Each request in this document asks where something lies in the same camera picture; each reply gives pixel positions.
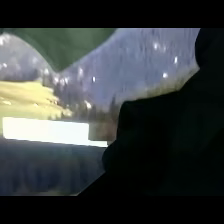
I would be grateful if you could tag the black garment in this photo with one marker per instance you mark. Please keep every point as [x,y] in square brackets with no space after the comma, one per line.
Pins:
[166,143]

